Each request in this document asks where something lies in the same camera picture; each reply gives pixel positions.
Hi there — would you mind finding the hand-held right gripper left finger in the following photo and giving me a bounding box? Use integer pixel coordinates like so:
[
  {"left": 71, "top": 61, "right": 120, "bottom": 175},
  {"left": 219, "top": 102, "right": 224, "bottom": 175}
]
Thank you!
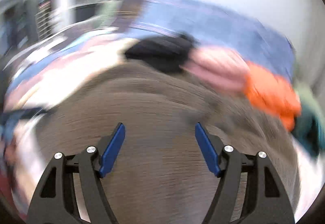
[{"left": 27, "top": 122, "right": 126, "bottom": 224}]

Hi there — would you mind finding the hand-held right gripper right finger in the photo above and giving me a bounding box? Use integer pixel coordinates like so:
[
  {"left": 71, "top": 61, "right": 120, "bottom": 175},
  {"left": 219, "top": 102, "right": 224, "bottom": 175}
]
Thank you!
[{"left": 195, "top": 122, "right": 296, "bottom": 224}]

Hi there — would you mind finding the grey-green fleece jacket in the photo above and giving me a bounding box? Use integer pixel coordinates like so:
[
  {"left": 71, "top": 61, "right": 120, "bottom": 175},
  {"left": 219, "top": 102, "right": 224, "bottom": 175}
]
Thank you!
[{"left": 36, "top": 60, "right": 301, "bottom": 224}]

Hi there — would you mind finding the pink garment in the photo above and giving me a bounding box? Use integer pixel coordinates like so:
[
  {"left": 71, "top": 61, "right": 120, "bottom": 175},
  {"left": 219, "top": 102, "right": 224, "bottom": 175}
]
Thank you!
[{"left": 181, "top": 45, "right": 250, "bottom": 94}]

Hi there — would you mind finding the orange puffer jacket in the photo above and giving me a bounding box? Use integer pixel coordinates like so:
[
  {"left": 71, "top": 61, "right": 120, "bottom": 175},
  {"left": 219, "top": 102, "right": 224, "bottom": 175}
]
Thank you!
[{"left": 244, "top": 62, "right": 302, "bottom": 132}]

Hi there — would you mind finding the white bed sheet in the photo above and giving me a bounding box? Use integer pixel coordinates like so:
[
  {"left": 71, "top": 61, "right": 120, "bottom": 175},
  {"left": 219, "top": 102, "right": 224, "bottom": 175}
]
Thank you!
[{"left": 292, "top": 135, "right": 320, "bottom": 219}]

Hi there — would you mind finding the cream cloth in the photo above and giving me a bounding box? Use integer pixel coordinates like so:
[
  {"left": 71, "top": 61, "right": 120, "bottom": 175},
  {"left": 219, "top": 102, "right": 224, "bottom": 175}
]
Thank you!
[{"left": 117, "top": 37, "right": 140, "bottom": 63}]

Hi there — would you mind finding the teal garment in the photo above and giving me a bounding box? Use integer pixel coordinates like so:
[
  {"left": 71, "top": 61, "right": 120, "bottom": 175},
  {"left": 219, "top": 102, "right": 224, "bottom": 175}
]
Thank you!
[{"left": 292, "top": 84, "right": 320, "bottom": 156}]

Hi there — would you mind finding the printed blanket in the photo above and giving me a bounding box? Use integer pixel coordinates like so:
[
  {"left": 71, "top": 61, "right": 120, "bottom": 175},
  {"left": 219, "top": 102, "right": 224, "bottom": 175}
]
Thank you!
[{"left": 0, "top": 0, "right": 143, "bottom": 214}]

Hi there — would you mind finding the black puffer jacket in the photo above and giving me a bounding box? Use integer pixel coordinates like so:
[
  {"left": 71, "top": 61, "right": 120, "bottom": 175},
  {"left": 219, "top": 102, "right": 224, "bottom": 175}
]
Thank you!
[{"left": 124, "top": 32, "right": 198, "bottom": 73}]

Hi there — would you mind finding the blue plaid sheet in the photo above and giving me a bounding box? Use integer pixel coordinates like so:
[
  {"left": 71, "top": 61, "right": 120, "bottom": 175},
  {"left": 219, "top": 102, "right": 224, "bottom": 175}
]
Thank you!
[{"left": 127, "top": 0, "right": 296, "bottom": 80}]

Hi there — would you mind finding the green sofa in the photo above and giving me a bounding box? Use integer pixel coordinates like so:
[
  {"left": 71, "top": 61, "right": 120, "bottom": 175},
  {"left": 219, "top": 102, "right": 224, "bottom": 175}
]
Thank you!
[{"left": 98, "top": 0, "right": 120, "bottom": 29}]

